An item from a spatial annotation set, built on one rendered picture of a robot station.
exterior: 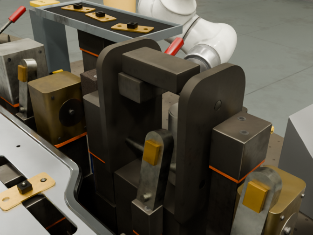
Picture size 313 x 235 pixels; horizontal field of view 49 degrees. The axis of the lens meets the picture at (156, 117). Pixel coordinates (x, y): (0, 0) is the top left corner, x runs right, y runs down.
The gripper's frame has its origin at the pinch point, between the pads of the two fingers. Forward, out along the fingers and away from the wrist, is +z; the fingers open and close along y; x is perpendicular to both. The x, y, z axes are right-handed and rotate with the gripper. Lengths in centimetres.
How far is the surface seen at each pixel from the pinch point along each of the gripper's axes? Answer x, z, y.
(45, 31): -9.7, -12.2, 40.4
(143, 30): 13.6, -5.6, 11.0
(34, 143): -0.9, 20.8, 14.4
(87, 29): 8.2, -2.7, 22.0
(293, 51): -157, -340, -50
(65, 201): 7.0, 29.2, 1.2
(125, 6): -185, -279, 145
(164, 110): -44, -44, 7
